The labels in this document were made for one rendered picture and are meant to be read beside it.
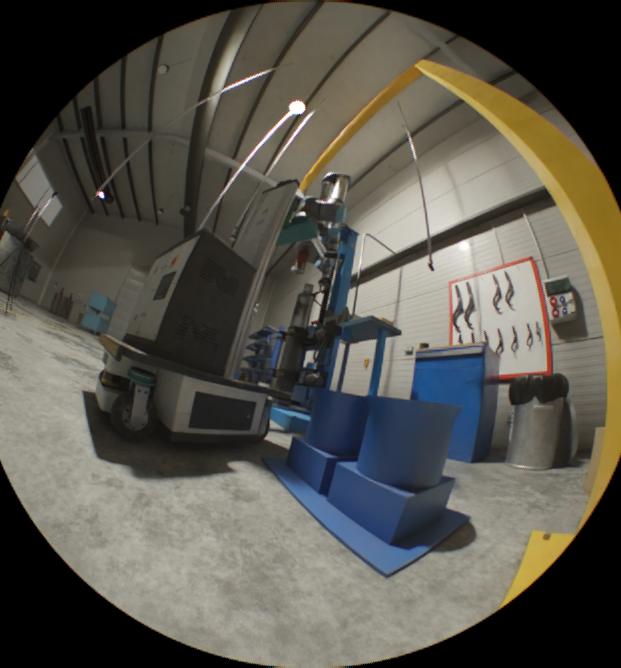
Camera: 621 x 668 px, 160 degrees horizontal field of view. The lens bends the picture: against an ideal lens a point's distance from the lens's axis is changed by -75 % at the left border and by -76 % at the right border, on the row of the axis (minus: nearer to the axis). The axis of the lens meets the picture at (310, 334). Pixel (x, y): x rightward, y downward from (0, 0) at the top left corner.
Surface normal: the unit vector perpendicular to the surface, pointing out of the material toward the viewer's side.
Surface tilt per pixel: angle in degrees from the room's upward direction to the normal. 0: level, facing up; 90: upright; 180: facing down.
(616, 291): 90
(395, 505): 90
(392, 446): 90
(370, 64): 173
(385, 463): 90
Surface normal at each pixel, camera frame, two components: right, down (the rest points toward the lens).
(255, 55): -0.31, 0.90
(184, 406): 0.86, 0.06
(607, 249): -0.85, -0.31
